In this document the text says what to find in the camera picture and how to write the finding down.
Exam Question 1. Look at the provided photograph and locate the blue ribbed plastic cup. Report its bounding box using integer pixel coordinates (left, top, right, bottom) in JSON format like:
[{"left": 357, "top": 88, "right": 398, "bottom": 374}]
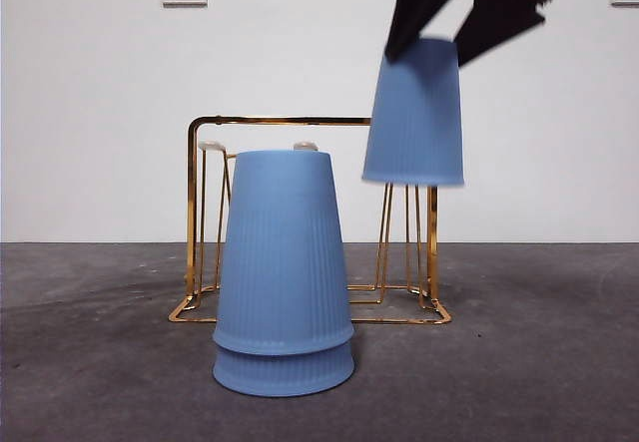
[
  {"left": 212, "top": 340, "right": 357, "bottom": 398},
  {"left": 361, "top": 37, "right": 466, "bottom": 188},
  {"left": 212, "top": 150, "right": 356, "bottom": 358}
]

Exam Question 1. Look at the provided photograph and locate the gold wire cup holder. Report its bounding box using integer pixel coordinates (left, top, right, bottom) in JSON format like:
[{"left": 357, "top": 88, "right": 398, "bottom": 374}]
[{"left": 166, "top": 115, "right": 452, "bottom": 326}]

